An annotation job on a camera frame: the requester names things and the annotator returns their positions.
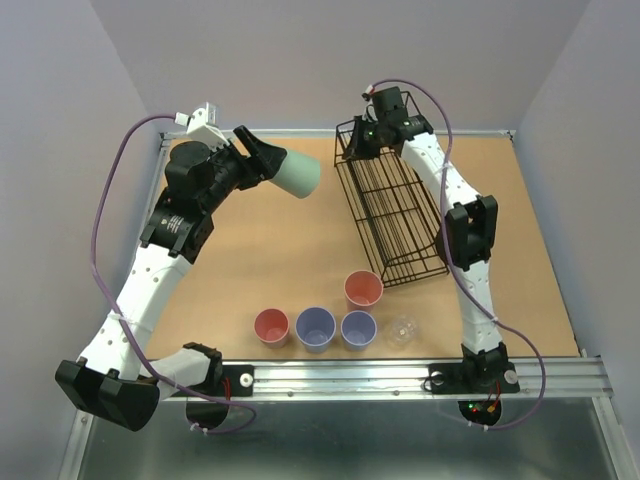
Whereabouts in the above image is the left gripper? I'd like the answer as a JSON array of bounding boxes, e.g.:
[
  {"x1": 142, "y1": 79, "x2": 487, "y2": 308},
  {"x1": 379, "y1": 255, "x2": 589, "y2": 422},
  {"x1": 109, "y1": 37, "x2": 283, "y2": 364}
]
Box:
[{"x1": 201, "y1": 126, "x2": 287, "y2": 213}]

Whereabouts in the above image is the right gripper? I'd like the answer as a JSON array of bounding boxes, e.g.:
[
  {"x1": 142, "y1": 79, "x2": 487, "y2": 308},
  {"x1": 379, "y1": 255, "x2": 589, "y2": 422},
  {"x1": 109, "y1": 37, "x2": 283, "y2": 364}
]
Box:
[{"x1": 340, "y1": 114, "x2": 385, "y2": 160}]

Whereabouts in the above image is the mint green plastic cup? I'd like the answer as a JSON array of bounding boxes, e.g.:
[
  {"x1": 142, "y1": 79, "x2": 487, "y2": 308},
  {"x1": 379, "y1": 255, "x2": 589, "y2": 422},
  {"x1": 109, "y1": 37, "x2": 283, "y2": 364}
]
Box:
[{"x1": 270, "y1": 150, "x2": 321, "y2": 199}]

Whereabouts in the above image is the black wire dish rack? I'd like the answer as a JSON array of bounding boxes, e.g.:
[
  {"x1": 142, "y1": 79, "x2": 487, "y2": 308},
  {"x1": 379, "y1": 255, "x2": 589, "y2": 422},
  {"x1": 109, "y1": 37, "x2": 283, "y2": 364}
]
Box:
[{"x1": 334, "y1": 119, "x2": 449, "y2": 288}]

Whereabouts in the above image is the salmon pink plastic cup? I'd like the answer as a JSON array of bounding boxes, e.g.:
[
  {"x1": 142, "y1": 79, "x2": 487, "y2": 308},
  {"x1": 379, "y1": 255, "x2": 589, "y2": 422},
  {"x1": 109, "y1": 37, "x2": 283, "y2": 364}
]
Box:
[{"x1": 344, "y1": 270, "x2": 384, "y2": 313}]

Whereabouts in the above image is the large lavender plastic cup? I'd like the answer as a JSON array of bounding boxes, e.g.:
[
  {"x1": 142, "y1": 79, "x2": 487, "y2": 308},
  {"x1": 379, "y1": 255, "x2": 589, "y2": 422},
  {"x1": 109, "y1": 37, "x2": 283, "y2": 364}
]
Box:
[{"x1": 295, "y1": 306, "x2": 337, "y2": 354}]

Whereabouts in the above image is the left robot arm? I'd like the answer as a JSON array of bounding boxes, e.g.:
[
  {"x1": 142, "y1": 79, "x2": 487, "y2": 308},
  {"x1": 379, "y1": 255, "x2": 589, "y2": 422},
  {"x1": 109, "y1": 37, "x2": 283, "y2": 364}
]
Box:
[{"x1": 55, "y1": 126, "x2": 312, "y2": 431}]

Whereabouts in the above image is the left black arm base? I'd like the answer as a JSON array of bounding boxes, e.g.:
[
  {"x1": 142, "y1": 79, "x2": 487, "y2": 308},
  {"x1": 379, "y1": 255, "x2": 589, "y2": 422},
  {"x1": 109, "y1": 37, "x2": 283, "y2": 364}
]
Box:
[{"x1": 190, "y1": 363, "x2": 255, "y2": 399}]

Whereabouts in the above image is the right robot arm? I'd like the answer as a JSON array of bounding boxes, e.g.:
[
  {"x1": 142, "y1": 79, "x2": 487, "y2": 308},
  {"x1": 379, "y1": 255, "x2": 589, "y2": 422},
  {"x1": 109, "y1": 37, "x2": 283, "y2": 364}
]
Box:
[{"x1": 346, "y1": 85, "x2": 510, "y2": 395}]

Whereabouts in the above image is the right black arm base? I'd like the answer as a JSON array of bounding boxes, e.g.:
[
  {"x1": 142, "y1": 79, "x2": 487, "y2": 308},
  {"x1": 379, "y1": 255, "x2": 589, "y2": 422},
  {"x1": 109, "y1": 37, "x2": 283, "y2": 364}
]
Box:
[{"x1": 422, "y1": 361, "x2": 520, "y2": 395}]

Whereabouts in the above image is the red plastic cup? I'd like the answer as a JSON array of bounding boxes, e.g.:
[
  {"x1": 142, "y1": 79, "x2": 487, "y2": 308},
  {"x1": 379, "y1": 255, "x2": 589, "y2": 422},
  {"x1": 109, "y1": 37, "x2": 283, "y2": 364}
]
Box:
[{"x1": 254, "y1": 308, "x2": 289, "y2": 349}]

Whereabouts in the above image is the small lavender plastic cup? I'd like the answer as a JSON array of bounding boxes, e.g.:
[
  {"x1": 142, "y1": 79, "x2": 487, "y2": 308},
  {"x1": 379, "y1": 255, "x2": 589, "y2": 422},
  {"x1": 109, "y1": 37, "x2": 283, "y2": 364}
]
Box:
[{"x1": 340, "y1": 310, "x2": 378, "y2": 351}]

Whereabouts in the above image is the clear plastic cup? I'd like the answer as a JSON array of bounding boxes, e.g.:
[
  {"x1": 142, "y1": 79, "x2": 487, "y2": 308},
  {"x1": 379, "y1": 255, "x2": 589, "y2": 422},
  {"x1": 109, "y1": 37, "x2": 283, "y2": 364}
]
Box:
[{"x1": 386, "y1": 314, "x2": 420, "y2": 348}]

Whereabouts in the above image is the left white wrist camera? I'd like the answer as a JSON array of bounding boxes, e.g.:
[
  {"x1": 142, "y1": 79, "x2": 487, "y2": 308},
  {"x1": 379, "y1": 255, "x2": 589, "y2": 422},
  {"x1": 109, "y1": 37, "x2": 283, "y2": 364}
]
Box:
[{"x1": 186, "y1": 102, "x2": 227, "y2": 149}]

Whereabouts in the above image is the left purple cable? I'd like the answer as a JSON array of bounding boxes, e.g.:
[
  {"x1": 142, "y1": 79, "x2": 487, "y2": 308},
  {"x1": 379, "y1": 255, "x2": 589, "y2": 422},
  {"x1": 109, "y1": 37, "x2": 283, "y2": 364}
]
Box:
[{"x1": 87, "y1": 112, "x2": 258, "y2": 436}]

